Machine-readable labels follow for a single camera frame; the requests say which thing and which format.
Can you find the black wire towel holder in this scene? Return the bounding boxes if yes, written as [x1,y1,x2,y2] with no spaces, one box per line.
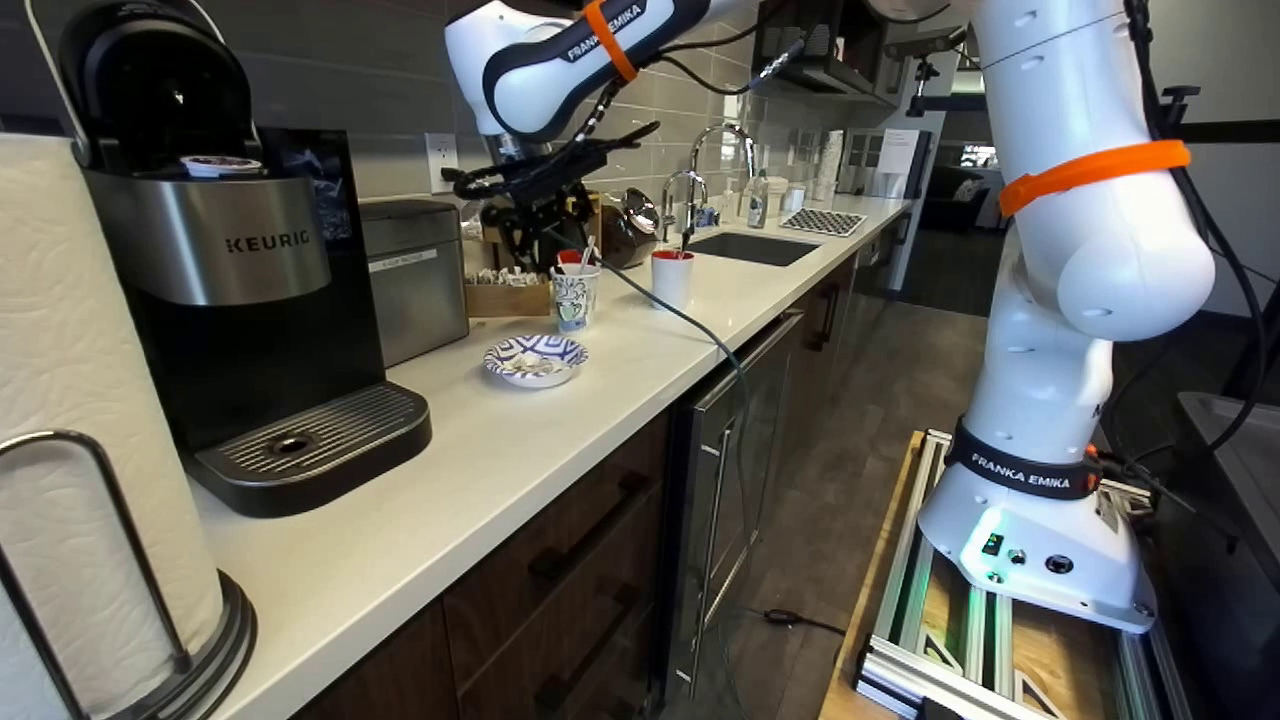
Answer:
[0,433,254,720]

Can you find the dishwasher front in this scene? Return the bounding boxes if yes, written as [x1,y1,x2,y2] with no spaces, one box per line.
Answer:
[660,313,800,720]

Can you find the dark wooden cabinet drawers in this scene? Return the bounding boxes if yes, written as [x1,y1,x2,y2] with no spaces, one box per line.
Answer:
[292,419,667,720]

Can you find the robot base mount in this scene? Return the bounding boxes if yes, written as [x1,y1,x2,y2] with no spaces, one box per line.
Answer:
[918,429,1154,637]

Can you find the blue patterned paper plate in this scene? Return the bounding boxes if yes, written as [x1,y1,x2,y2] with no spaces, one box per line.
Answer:
[483,330,589,391]

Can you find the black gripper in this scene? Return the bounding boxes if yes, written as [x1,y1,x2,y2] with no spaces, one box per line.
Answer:
[446,122,655,273]

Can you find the kitchen sink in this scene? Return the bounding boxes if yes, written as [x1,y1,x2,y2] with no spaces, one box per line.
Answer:
[692,231,815,267]

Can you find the red and white cup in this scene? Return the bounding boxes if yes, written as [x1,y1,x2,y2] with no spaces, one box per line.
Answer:
[652,247,694,308]

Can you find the teal cable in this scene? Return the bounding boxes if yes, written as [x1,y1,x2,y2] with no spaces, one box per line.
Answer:
[589,250,744,372]

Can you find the stainless steel box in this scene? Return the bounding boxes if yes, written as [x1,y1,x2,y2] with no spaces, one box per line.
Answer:
[359,201,467,363]

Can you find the wooden organizer box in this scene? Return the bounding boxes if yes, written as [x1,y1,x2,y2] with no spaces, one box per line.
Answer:
[463,267,551,316]

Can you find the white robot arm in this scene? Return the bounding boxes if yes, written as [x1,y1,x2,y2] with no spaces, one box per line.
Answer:
[445,0,1211,500]

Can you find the paper towel roll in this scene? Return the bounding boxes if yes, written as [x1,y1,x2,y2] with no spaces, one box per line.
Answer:
[0,131,225,720]

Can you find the chrome faucet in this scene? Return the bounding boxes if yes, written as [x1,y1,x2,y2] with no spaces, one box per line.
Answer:
[667,121,744,243]

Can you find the black Keurig coffee maker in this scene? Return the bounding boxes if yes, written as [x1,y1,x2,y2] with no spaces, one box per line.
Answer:
[57,0,432,516]

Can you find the patterned paper cup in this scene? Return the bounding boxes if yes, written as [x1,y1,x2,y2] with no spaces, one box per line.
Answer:
[551,267,592,330]

